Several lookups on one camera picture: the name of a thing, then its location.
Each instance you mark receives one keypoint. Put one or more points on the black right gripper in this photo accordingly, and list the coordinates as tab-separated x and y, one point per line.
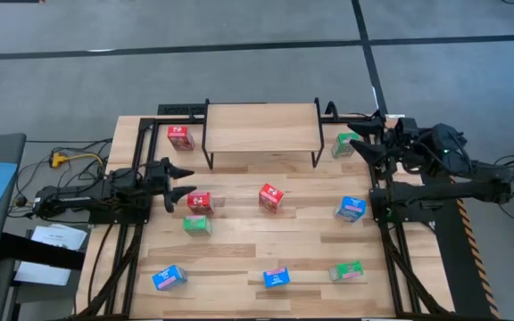
393	142

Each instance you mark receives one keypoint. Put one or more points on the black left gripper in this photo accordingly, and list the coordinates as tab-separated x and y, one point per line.
156	178

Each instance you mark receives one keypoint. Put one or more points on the green Apple Jacks cereal box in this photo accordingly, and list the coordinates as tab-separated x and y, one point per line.
342	145
196	225
346	270

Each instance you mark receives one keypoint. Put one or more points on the red Froot Loops cereal box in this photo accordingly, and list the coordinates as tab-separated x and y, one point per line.
200	203
271	196
180	137

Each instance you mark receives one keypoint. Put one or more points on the blue Rice Krispies cereal box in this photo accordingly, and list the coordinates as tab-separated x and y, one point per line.
276	277
169	277
350	208

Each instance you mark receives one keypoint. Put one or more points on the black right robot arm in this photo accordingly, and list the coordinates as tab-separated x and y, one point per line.
453	189

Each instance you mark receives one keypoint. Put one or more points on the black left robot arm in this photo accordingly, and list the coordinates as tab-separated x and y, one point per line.
74	196

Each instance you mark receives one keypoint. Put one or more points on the yellow power plug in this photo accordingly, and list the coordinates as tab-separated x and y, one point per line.
58	159

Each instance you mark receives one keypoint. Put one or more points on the white paper sheet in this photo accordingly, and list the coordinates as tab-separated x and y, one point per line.
58	236
43	273

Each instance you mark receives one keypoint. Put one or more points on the black hazard-striped floor mat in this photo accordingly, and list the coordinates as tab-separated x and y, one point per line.
458	267

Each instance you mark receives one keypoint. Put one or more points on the black aluminium table frame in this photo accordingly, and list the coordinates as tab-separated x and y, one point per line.
350	119

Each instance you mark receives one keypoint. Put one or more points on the black curved bracket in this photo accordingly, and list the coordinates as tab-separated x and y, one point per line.
328	109

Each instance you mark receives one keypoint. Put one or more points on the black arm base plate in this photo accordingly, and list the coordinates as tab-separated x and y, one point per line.
118	219
411	216

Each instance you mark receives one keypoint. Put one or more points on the wooden shelf black metal frame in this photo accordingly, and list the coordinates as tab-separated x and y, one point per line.
261	129

